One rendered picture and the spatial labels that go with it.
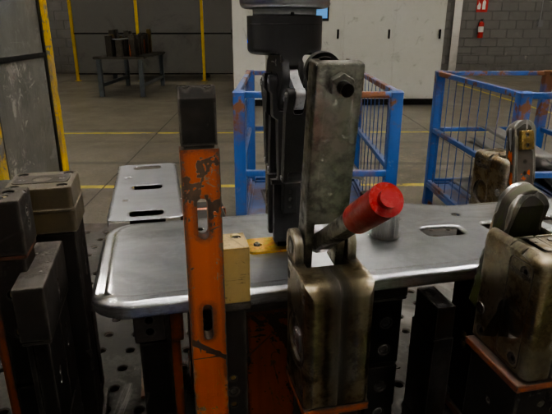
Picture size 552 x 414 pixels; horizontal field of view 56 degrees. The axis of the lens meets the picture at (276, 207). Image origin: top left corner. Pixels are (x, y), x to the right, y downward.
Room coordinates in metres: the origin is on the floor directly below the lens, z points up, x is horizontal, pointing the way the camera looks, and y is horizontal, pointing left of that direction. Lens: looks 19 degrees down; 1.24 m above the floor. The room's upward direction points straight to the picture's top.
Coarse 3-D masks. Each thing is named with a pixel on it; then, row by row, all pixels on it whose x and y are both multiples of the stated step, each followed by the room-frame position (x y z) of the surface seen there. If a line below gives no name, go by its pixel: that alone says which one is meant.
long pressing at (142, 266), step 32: (160, 224) 0.61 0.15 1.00; (224, 224) 0.61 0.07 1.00; (256, 224) 0.61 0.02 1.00; (320, 224) 0.61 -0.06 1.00; (416, 224) 0.61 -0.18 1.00; (448, 224) 0.61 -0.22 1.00; (480, 224) 0.61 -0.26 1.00; (544, 224) 0.61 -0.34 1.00; (128, 256) 0.51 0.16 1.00; (160, 256) 0.51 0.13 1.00; (256, 256) 0.51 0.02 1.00; (320, 256) 0.51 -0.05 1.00; (384, 256) 0.51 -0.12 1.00; (416, 256) 0.51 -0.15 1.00; (448, 256) 0.51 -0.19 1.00; (480, 256) 0.51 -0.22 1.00; (96, 288) 0.45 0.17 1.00; (128, 288) 0.44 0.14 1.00; (160, 288) 0.44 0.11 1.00; (256, 288) 0.44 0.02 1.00; (384, 288) 0.46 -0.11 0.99
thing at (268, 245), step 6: (246, 240) 0.55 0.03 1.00; (252, 240) 0.55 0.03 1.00; (258, 240) 0.55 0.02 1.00; (264, 240) 0.55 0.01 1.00; (270, 240) 0.55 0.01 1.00; (252, 246) 0.53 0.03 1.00; (258, 246) 0.53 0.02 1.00; (264, 246) 0.53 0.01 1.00; (270, 246) 0.53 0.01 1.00; (276, 246) 0.53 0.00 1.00; (282, 246) 0.53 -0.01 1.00; (252, 252) 0.52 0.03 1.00; (258, 252) 0.52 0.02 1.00; (264, 252) 0.52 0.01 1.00; (270, 252) 0.52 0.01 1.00; (276, 252) 0.52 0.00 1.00
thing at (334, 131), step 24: (312, 72) 0.38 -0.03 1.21; (336, 72) 0.37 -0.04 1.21; (360, 72) 0.38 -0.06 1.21; (312, 96) 0.38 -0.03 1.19; (336, 96) 0.37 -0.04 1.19; (360, 96) 0.38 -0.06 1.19; (312, 120) 0.38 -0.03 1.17; (336, 120) 0.38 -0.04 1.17; (312, 144) 0.38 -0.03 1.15; (336, 144) 0.38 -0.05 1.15; (312, 168) 0.38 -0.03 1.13; (336, 168) 0.39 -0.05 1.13; (312, 192) 0.39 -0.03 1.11; (336, 192) 0.39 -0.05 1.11; (312, 216) 0.39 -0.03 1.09; (336, 216) 0.40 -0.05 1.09; (312, 240) 0.39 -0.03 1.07
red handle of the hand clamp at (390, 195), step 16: (368, 192) 0.29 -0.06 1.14; (384, 192) 0.29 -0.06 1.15; (400, 192) 0.29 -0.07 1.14; (352, 208) 0.31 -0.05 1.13; (368, 208) 0.29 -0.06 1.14; (384, 208) 0.29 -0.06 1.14; (400, 208) 0.29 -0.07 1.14; (336, 224) 0.35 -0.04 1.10; (352, 224) 0.32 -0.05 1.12; (368, 224) 0.30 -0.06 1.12; (320, 240) 0.38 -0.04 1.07; (336, 240) 0.36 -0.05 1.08
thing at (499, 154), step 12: (480, 156) 0.82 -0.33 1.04; (492, 156) 0.80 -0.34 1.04; (504, 156) 0.79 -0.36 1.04; (480, 168) 0.82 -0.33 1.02; (492, 168) 0.79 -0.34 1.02; (504, 168) 0.76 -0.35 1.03; (480, 180) 0.82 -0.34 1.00; (492, 180) 0.78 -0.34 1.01; (504, 180) 0.76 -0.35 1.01; (480, 192) 0.82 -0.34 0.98; (492, 192) 0.78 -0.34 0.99
